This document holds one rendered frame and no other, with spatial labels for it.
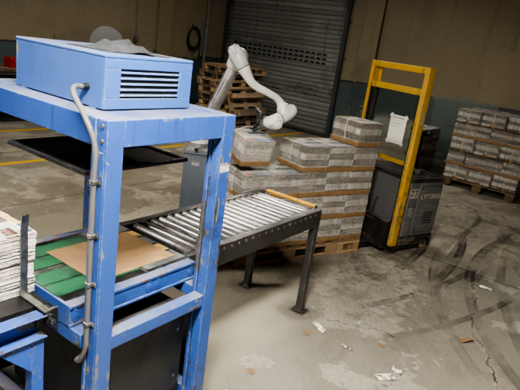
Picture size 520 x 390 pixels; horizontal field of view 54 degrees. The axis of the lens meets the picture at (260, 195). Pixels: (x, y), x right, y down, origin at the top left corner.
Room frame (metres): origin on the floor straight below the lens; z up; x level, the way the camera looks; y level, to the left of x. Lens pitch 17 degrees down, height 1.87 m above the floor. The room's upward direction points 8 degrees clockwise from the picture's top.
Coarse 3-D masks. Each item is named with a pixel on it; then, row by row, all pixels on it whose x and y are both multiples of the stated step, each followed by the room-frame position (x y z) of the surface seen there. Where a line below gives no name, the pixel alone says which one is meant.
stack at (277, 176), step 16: (240, 176) 4.06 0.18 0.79; (256, 176) 4.06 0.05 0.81; (272, 176) 4.15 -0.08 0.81; (288, 176) 4.25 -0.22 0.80; (304, 176) 4.35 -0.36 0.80; (320, 176) 4.46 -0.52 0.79; (336, 176) 4.56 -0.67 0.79; (240, 192) 4.04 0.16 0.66; (288, 192) 4.26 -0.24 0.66; (304, 192) 4.36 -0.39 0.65; (320, 208) 4.48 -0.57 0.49; (336, 208) 4.60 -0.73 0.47; (320, 224) 4.51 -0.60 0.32; (336, 224) 4.62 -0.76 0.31; (288, 240) 4.31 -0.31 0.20; (336, 240) 4.66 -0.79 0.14; (256, 256) 4.29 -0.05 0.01; (288, 256) 4.32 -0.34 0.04
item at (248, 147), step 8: (240, 136) 4.06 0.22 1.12; (248, 136) 4.07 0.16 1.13; (256, 136) 4.12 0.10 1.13; (264, 136) 4.17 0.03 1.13; (240, 144) 4.04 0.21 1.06; (248, 144) 3.99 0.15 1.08; (256, 144) 4.03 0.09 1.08; (264, 144) 4.07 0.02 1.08; (272, 144) 4.12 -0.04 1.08; (240, 152) 4.02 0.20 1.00; (248, 152) 4.03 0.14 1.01; (256, 152) 4.07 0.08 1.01; (264, 152) 4.11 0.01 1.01; (240, 160) 4.01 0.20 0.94; (248, 160) 4.04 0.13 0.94; (256, 160) 4.08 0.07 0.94; (264, 160) 4.13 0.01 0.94
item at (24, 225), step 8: (24, 216) 1.75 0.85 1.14; (24, 224) 1.75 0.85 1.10; (24, 232) 1.76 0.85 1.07; (24, 240) 1.76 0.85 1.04; (24, 248) 1.76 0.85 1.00; (24, 256) 1.76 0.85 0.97; (24, 264) 1.76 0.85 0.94; (24, 272) 1.76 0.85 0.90; (24, 280) 1.76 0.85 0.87; (24, 288) 1.76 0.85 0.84
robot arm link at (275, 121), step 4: (268, 116) 4.01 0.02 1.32; (272, 116) 3.94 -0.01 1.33; (276, 116) 3.93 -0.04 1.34; (280, 116) 3.95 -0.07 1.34; (264, 120) 3.97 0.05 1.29; (268, 120) 3.92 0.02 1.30; (272, 120) 3.89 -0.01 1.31; (276, 120) 3.88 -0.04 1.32; (280, 120) 3.89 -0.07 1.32; (264, 124) 3.96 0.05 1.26; (268, 124) 3.91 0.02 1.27; (272, 124) 3.87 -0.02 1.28; (276, 124) 3.87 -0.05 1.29; (280, 124) 3.89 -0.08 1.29; (268, 128) 3.95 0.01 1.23; (272, 128) 3.89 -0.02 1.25; (276, 128) 3.88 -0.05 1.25
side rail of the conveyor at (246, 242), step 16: (272, 224) 2.99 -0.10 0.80; (288, 224) 3.09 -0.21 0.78; (304, 224) 3.27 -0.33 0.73; (224, 240) 2.62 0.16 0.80; (240, 240) 2.68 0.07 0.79; (256, 240) 2.82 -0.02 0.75; (272, 240) 2.96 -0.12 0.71; (192, 256) 2.36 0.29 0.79; (224, 256) 2.58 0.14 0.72; (240, 256) 2.70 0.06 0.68
